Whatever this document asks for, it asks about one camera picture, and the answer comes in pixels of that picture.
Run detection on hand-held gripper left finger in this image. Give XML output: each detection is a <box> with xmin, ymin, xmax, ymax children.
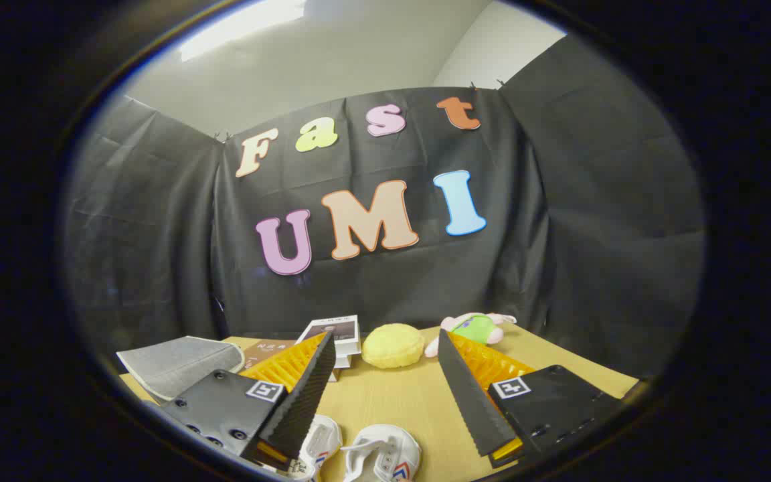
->
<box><xmin>160</xmin><ymin>330</ymin><xmax>337</xmax><ymax>470</ymax></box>

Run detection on grey fabric storage box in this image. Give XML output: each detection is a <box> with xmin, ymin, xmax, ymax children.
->
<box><xmin>116</xmin><ymin>335</ymin><xmax>247</xmax><ymax>404</ymax></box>

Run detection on white book with portrait cover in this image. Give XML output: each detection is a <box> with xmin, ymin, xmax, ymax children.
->
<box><xmin>295</xmin><ymin>315</ymin><xmax>362</xmax><ymax>359</ymax></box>

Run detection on white canvas shoe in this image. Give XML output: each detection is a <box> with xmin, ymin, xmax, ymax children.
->
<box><xmin>341</xmin><ymin>423</ymin><xmax>422</xmax><ymax>482</ymax></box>
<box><xmin>285</xmin><ymin>414</ymin><xmax>344</xmax><ymax>482</ymax></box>

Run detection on round yellow plush toy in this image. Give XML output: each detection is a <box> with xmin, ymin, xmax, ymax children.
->
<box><xmin>361</xmin><ymin>323</ymin><xmax>426</xmax><ymax>370</ymax></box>

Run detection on brown cover book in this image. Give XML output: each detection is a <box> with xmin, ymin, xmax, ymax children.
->
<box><xmin>242</xmin><ymin>338</ymin><xmax>301</xmax><ymax>373</ymax></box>

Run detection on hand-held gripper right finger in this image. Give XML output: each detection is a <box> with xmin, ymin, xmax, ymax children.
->
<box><xmin>438</xmin><ymin>328</ymin><xmax>630</xmax><ymax>469</ymax></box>

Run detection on pink plush toy green shorts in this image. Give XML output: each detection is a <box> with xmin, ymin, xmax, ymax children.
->
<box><xmin>424</xmin><ymin>312</ymin><xmax>517</xmax><ymax>358</ymax></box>

